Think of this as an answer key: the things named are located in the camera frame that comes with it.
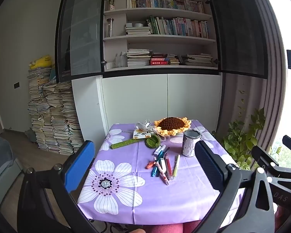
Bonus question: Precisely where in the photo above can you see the person's pink trousers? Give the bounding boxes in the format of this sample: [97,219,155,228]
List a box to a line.
[143,220,202,233]

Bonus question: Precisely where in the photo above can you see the dark teal pen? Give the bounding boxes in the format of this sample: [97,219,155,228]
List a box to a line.
[156,147,171,162]

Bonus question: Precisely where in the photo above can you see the stack of red books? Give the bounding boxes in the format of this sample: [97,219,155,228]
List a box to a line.
[149,53,171,66]

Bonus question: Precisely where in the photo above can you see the clear ribbon bow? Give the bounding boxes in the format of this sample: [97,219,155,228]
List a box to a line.
[135,119,168,141]

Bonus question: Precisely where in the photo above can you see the row of green pink books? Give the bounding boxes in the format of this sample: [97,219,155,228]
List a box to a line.
[147,16,210,39]

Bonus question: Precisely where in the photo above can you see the grey sofa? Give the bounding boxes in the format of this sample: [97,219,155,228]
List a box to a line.
[0,132,23,208]

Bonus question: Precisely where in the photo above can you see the white bookcase cabinet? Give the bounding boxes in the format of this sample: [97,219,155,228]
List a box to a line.
[71,0,222,148]

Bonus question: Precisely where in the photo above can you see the light green pen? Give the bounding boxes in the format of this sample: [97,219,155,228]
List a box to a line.
[173,154,180,179]

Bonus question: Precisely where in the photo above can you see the stack of magazines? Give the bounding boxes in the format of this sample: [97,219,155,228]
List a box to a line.
[126,49,151,67]

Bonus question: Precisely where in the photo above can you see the tall glass bottle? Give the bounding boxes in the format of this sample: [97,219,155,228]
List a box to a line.
[106,18,113,38]

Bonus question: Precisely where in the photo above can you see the stack of white books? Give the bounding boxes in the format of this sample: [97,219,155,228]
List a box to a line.
[125,27,152,35]

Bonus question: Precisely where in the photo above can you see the green crochet stem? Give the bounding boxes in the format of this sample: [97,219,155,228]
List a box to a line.
[111,138,136,150]

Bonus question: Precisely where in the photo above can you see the person's right hand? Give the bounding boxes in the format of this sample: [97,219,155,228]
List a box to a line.
[275,206,291,233]

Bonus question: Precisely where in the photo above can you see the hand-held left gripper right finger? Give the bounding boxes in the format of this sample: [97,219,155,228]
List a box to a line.
[194,140,275,233]

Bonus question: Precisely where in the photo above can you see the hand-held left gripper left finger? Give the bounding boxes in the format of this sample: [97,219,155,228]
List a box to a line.
[17,140,99,233]

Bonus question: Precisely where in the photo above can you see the purple floral tablecloth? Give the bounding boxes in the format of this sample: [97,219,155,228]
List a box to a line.
[77,119,245,225]

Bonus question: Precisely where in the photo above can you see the blue pen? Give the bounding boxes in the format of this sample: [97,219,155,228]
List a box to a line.
[151,161,162,177]

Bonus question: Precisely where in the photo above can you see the small stack of mixed books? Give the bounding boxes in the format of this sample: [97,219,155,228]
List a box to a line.
[165,54,183,65]

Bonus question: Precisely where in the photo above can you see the yellow plush toy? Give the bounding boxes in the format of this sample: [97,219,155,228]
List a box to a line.
[29,55,55,70]

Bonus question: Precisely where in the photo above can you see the crochet sunflower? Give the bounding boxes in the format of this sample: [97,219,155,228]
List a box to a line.
[153,117,192,136]

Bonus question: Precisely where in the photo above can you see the green crochet leaf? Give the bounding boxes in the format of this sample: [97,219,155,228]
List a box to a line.
[145,135,160,148]

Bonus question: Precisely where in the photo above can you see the red pen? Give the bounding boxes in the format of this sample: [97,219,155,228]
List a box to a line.
[164,153,172,181]

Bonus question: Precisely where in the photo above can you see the dark glass cabinet door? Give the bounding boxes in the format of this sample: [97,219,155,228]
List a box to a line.
[204,0,268,79]

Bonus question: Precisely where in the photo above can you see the grey green bag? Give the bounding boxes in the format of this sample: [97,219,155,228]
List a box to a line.
[24,129,37,143]

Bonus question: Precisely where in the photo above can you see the pile of books and papers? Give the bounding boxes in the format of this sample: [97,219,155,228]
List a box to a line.
[27,67,84,155]

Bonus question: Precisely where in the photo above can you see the green potted plant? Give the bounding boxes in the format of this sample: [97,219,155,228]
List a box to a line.
[222,90,282,170]

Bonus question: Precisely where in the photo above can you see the grey glass cabinet door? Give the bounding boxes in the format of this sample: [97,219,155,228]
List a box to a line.
[55,0,107,83]

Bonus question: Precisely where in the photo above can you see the white greeting card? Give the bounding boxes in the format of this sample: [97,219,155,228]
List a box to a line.
[132,130,152,139]

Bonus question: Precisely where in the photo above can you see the row of colourful paperback books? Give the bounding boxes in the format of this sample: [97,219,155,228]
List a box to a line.
[126,0,205,14]

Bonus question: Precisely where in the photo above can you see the grey white pen holder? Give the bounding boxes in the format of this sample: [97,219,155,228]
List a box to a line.
[182,129,201,157]

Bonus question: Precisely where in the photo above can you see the stack of thin booklets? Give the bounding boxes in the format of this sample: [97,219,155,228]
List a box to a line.
[181,53,214,67]

